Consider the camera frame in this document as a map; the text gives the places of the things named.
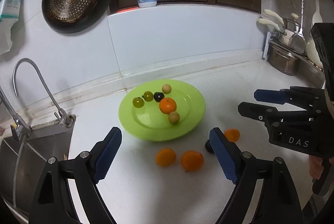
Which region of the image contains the curved steel faucet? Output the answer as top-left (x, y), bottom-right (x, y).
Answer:
top-left (12, 57), bottom-right (77, 127)

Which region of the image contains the orange tangerine with stem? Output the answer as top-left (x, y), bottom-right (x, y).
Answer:
top-left (180, 151), bottom-right (204, 172)

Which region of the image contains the steel ladle utensil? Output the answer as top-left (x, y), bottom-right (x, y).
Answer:
top-left (289, 0), bottom-right (306, 54)

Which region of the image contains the white rice spoon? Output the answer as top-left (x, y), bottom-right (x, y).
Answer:
top-left (312, 0), bottom-right (323, 25)

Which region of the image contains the cream handled knife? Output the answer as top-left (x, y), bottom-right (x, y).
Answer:
top-left (257, 18), bottom-right (281, 32)
top-left (264, 9), bottom-right (285, 32)

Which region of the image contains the green round fruit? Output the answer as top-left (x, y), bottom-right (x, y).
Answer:
top-left (143, 91), bottom-right (154, 102)

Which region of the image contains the cream handled knife lower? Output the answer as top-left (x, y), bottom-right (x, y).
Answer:
top-left (257, 18), bottom-right (281, 32)

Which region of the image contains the green tomato fruit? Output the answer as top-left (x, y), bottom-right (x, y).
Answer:
top-left (133, 97), bottom-right (144, 108)

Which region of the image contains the cream handled knife upper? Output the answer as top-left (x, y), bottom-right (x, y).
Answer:
top-left (264, 9), bottom-right (285, 32)

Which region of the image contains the dark plum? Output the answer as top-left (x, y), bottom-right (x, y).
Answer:
top-left (153, 92), bottom-right (165, 103)
top-left (204, 140), bottom-right (214, 154)

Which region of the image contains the steel pot on rack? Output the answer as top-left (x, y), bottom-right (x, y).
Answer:
top-left (268, 43), bottom-right (301, 76)

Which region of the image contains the person right hand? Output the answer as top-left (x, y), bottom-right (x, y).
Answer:
top-left (309, 156), bottom-right (324, 179)

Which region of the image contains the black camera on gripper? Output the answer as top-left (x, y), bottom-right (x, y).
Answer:
top-left (311, 22), bottom-right (334, 103)

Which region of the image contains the tan longan fruit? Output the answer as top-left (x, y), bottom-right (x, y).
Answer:
top-left (162, 84), bottom-right (172, 94)
top-left (168, 112), bottom-right (180, 125)

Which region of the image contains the large orange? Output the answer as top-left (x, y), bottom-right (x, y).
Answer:
top-left (158, 97), bottom-right (177, 115)

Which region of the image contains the teal white package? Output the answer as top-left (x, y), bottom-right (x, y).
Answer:
top-left (0, 0), bottom-right (22, 54)

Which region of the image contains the stainless steel sink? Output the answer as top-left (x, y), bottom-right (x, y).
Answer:
top-left (1, 124), bottom-right (73, 220)

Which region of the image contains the small orange tangerine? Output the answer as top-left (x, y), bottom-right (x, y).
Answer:
top-left (224, 128), bottom-right (240, 143)

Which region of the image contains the green plastic plate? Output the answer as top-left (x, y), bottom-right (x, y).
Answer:
top-left (118, 79), bottom-right (205, 142)

